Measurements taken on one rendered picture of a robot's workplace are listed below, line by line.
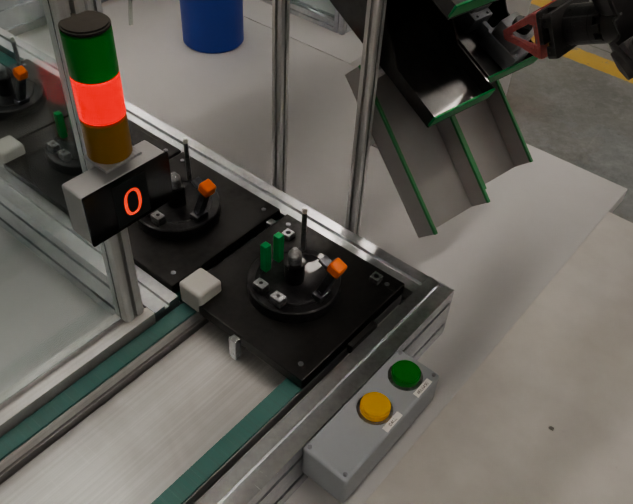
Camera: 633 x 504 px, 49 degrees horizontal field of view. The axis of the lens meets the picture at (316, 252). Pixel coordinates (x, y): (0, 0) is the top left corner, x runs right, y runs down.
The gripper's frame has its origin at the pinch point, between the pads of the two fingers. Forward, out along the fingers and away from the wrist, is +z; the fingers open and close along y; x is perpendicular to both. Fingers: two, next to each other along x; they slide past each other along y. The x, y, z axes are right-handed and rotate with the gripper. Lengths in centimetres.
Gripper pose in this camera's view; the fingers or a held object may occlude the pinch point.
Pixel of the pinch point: (517, 29)
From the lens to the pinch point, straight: 115.7
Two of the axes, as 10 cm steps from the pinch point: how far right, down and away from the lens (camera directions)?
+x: 2.9, 8.4, 4.5
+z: -6.5, -1.7, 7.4
